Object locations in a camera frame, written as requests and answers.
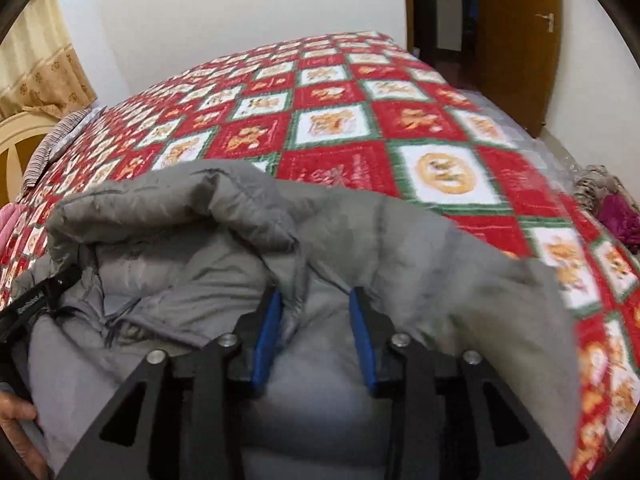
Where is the red printed blanket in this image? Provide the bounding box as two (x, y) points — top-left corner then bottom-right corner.
(0, 30), (640, 480)

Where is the clear plastic sheet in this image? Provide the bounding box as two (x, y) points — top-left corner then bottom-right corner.
(457, 86), (583, 173)

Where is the beige patterned curtain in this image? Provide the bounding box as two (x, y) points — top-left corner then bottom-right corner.
(0, 0), (98, 121)

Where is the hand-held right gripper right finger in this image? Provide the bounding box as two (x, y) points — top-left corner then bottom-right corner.
(349, 286), (573, 480)

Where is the magenta crumpled cloth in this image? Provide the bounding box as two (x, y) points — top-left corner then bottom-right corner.
(596, 193), (640, 254)

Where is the grey padded jacket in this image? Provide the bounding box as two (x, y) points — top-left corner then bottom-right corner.
(10, 159), (581, 480)

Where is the striped pillow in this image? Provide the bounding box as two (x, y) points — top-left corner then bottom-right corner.
(22, 106), (104, 189)

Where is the person's left hand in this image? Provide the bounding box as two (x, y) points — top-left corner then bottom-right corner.
(0, 391), (53, 478)

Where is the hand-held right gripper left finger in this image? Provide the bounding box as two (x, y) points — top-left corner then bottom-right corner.
(55, 287), (286, 480)

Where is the pink cloth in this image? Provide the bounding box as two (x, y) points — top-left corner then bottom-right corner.
(0, 201), (27, 252)

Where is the brown wooden door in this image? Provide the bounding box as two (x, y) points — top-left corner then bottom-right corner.
(471, 0), (564, 139)

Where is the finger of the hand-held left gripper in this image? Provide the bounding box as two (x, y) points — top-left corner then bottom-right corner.
(46, 264), (84, 298)

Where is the dark wooden door frame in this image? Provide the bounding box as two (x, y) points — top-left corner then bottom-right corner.
(400, 0), (443, 61)

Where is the cream bed headboard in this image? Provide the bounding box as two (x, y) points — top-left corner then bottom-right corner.
(0, 110), (58, 211)

